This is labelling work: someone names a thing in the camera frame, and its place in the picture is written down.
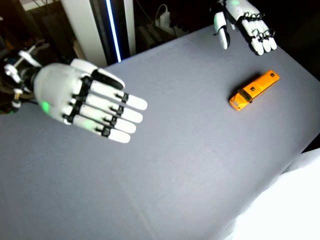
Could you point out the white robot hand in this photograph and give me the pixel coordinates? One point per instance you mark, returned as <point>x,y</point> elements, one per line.
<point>55,85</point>
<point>240,8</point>

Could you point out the white backdrop sheet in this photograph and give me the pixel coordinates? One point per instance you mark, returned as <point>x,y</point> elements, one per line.
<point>287,200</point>

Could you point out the yellow toy school bus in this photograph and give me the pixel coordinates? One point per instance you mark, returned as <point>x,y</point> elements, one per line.
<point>252,91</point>

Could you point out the white power adapter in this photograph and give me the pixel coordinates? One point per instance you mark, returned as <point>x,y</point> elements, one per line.
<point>163,20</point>

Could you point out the grey table cloth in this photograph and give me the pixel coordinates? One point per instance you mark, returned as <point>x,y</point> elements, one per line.
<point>175,150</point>

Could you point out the white pillar with blue light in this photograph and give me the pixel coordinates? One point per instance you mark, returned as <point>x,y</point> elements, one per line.
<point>85,30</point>

